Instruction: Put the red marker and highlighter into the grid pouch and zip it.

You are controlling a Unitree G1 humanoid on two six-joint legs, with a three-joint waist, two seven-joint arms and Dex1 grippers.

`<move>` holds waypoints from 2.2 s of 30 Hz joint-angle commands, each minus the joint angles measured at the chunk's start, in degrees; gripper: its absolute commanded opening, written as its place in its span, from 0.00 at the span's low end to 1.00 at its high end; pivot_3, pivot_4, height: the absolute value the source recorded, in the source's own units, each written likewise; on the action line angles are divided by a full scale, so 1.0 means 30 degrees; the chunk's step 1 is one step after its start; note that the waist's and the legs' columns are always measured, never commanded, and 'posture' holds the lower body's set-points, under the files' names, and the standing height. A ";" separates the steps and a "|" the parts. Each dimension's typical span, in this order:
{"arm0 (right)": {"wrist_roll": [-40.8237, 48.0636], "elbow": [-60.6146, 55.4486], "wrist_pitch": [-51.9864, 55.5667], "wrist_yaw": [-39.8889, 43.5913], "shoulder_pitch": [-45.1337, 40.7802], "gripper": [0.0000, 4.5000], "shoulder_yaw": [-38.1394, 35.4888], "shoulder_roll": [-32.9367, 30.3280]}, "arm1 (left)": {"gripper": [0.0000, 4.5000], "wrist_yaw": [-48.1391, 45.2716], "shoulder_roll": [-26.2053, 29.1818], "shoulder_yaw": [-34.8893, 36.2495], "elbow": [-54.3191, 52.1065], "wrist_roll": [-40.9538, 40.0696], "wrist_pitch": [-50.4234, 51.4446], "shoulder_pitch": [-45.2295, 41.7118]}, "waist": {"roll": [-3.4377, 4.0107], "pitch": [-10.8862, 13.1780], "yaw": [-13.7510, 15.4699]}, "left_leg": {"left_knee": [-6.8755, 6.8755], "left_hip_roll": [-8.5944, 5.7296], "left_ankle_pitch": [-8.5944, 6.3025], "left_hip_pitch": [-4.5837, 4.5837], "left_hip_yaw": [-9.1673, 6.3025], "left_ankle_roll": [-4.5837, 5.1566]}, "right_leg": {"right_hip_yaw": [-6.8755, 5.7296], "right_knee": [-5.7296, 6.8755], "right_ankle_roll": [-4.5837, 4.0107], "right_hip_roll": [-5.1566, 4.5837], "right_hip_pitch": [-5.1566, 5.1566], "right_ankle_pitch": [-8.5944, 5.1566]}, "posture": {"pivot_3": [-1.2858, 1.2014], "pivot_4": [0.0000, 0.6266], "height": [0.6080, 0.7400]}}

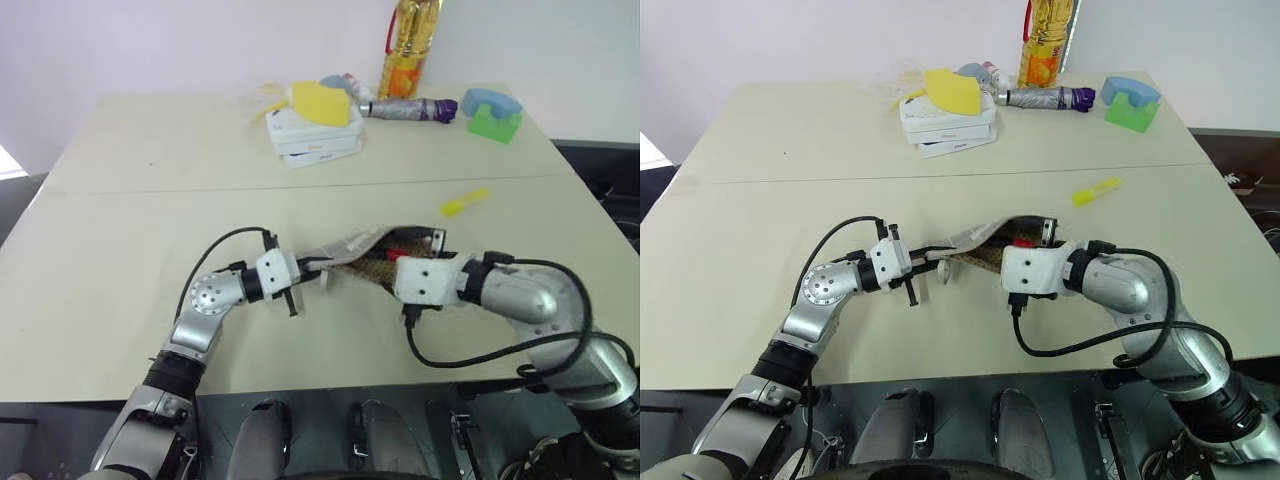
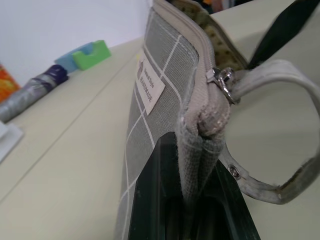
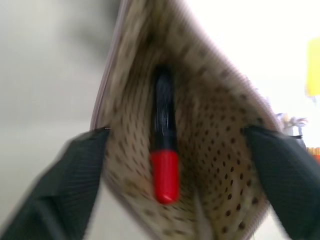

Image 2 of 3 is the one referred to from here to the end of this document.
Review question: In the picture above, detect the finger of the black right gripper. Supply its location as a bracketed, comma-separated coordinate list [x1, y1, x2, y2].
[246, 0, 309, 71]

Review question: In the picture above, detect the grey grid fabric pouch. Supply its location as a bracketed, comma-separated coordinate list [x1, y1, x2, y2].
[119, 0, 320, 240]

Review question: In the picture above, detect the grey purple folded umbrella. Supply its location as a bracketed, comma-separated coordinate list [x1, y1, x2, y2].
[0, 64, 70, 124]

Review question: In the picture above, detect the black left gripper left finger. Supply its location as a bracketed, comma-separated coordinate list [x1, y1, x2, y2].
[127, 132, 188, 240]

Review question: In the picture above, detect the orange printed box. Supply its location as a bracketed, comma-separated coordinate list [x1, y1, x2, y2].
[0, 62, 21, 104]

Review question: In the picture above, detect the blue foam block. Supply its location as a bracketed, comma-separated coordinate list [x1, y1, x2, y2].
[54, 42, 94, 73]

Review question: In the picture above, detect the white flat tray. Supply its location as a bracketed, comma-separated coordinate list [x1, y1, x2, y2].
[0, 121, 25, 164]

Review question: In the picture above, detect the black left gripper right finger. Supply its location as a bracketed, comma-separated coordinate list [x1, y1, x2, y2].
[189, 159, 261, 240]

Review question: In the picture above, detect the green foam block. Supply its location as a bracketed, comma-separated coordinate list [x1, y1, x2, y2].
[72, 39, 112, 72]

